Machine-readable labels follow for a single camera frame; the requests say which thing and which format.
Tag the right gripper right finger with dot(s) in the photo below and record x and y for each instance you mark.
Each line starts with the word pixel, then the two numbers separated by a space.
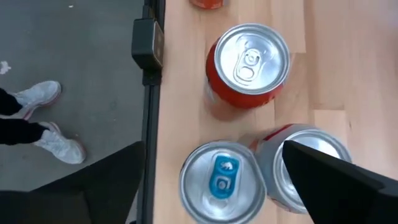
pixel 342 199

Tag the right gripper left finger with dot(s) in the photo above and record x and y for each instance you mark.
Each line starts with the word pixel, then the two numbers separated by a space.
pixel 77 202

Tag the silver Diet Coke can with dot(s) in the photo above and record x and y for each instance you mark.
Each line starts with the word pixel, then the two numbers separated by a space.
pixel 267 155

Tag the short Red Bull can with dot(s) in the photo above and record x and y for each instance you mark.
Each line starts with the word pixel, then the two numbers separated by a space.
pixel 199 186

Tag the person's foot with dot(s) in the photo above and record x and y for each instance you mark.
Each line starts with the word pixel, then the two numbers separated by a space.
pixel 62 146
pixel 40 95

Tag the person's leg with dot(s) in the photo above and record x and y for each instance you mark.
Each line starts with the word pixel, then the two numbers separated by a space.
pixel 9 102
pixel 18 132

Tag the black table frame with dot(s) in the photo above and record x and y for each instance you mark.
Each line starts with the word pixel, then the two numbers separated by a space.
pixel 150 109

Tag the black table-level camera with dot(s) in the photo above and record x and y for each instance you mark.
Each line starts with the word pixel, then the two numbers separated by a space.
pixel 146 43

